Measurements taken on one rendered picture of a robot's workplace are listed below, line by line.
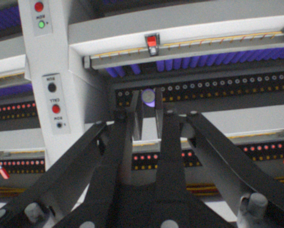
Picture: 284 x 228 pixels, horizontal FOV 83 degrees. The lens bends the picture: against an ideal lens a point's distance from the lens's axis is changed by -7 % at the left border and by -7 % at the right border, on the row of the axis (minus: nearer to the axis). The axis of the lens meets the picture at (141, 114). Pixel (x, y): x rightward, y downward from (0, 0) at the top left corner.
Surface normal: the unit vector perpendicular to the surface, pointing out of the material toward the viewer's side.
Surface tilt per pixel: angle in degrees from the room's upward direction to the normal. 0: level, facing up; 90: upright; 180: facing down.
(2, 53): 107
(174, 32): 17
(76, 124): 90
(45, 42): 90
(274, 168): 90
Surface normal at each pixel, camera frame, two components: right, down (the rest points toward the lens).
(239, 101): -0.11, 0.18
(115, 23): -0.14, -0.11
